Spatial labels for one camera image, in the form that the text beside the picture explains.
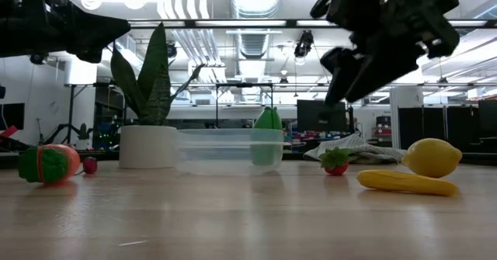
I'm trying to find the black tripod stand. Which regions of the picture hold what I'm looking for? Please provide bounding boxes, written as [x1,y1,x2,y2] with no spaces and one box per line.
[44,83,96,147]

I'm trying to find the small background potted plant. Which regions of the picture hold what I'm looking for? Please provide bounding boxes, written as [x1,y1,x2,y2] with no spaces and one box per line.
[76,123,91,151]

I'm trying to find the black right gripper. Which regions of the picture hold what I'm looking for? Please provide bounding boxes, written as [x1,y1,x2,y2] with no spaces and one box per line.
[310,0,461,106]

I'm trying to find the yellow toy banana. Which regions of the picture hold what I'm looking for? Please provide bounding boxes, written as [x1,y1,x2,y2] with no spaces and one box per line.
[356,169,459,197]

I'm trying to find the green snake plant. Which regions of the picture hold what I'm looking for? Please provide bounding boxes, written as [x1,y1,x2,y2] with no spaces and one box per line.
[110,22,206,127]

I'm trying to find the red toy strawberry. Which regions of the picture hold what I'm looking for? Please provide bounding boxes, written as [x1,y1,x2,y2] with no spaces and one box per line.
[318,147,350,176]

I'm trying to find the green toy bell pepper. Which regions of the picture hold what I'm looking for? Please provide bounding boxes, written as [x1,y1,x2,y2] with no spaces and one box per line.
[250,106,283,166]

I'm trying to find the clear plastic tupperware container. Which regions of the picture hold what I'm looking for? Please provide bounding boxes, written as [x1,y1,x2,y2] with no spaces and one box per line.
[172,127,292,175]

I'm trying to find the black partition panels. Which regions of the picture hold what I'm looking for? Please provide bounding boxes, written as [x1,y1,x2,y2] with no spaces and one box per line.
[398,99,497,154]

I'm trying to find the black aluminium table frame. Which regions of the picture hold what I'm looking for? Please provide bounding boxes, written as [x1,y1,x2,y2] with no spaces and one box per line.
[0,18,497,170]

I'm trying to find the hanging black camera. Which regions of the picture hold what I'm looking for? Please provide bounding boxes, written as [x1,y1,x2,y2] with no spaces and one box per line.
[294,29,315,59]

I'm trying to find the grey dish cloth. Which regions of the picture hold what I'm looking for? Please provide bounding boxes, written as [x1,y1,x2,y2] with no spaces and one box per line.
[303,133,407,165]

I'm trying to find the yellow toy lemon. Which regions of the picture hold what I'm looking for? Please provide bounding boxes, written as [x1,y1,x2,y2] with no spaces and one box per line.
[401,137,463,179]

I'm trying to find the black computer monitor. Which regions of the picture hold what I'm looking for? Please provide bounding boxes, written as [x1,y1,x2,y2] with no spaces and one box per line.
[297,99,347,133]

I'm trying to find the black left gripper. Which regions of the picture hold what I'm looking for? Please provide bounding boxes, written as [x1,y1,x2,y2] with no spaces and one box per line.
[40,0,132,64]

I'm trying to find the white plant pot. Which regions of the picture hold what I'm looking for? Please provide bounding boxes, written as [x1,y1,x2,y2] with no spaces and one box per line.
[118,125,178,170]

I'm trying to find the orange and green toy carrot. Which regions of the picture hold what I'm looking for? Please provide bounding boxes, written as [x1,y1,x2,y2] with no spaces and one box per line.
[18,144,82,185]

